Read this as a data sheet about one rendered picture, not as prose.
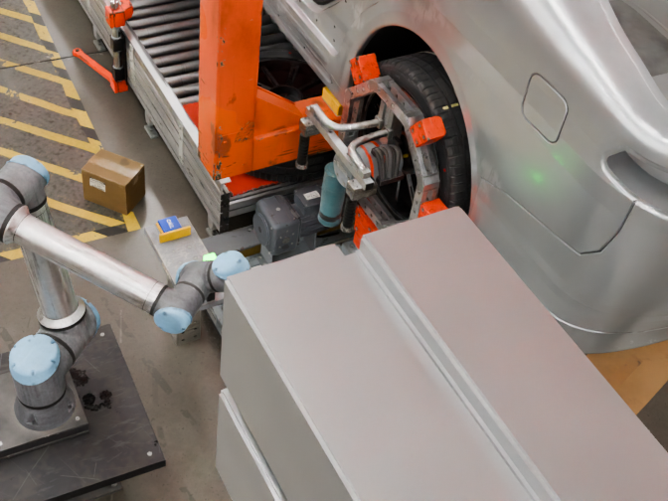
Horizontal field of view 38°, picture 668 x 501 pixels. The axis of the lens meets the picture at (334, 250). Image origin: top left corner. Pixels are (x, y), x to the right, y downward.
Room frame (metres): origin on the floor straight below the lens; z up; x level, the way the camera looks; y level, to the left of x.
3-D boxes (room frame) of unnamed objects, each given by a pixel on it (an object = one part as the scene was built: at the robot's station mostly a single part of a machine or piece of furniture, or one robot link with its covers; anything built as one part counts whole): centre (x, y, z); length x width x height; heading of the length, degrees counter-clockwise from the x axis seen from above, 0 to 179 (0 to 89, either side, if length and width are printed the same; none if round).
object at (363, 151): (2.56, -0.07, 0.85); 0.21 x 0.14 x 0.14; 125
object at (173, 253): (2.34, 0.51, 0.44); 0.43 x 0.17 x 0.03; 35
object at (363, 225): (2.63, -0.16, 0.48); 0.16 x 0.12 x 0.17; 125
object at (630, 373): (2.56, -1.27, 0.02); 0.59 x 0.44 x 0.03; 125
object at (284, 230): (2.80, 0.13, 0.26); 0.42 x 0.18 x 0.35; 125
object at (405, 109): (2.60, -0.13, 0.85); 0.54 x 0.07 x 0.54; 35
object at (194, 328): (2.37, 0.53, 0.21); 0.10 x 0.10 x 0.42; 35
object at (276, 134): (3.00, 0.20, 0.69); 0.52 x 0.17 x 0.35; 125
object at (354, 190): (2.35, -0.06, 0.93); 0.09 x 0.05 x 0.05; 125
